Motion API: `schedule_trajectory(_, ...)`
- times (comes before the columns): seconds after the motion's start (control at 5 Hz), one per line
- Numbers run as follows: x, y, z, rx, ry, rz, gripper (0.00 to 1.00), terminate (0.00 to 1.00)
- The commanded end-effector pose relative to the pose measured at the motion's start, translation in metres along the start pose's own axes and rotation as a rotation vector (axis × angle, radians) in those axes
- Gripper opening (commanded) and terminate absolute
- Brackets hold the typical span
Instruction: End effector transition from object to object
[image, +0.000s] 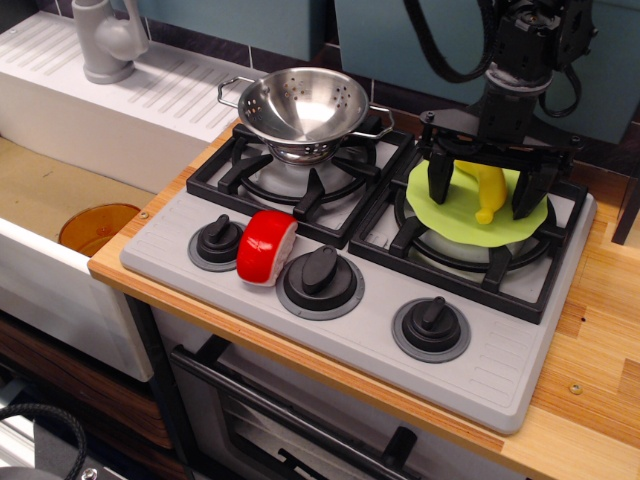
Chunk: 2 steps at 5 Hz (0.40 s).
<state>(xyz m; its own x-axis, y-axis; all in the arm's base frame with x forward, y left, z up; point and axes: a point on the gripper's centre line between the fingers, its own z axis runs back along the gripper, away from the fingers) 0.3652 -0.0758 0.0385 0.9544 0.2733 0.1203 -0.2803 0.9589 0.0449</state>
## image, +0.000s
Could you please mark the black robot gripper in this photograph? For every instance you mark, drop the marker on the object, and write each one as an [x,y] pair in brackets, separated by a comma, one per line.
[499,124]

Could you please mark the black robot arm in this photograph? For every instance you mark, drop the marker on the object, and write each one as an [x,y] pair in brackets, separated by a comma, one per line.
[524,44]

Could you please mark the yellow toy banana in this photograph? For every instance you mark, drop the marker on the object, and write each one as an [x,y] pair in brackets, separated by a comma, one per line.
[492,189]

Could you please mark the green round plate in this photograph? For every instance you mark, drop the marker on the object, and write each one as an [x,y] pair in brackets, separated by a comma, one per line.
[455,218]

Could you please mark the black right burner grate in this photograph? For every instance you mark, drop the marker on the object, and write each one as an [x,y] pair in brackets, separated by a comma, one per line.
[528,280]

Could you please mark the black burner grate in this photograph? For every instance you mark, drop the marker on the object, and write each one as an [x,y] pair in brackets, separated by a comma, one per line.
[327,199]
[528,280]

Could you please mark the black right stove knob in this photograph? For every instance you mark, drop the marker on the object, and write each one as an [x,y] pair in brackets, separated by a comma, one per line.
[431,330]

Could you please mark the black stove knob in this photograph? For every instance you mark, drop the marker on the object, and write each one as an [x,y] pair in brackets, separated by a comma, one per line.
[321,285]
[214,247]
[431,330]

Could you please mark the silver metal colander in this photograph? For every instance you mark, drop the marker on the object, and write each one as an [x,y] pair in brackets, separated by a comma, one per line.
[303,114]

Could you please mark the black middle stove knob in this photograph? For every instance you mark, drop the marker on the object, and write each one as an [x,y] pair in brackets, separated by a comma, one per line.
[321,285]

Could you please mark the grey toy stove top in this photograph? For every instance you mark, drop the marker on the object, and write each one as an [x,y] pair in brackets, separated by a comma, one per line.
[349,258]

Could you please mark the black left burner grate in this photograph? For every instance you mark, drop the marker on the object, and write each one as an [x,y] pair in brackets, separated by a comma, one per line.
[327,199]

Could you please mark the black left stove knob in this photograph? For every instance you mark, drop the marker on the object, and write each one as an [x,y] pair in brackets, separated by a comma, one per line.
[214,247]

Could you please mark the toy oven door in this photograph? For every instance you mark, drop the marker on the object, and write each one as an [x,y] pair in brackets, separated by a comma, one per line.
[281,438]

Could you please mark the grey toy faucet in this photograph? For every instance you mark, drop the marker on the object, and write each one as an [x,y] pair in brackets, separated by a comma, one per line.
[109,45]

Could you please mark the orange plastic bowl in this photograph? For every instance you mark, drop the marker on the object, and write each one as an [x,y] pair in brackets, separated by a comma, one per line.
[89,230]

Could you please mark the white toy sink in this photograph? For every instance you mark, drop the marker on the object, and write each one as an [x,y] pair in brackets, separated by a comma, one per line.
[68,145]

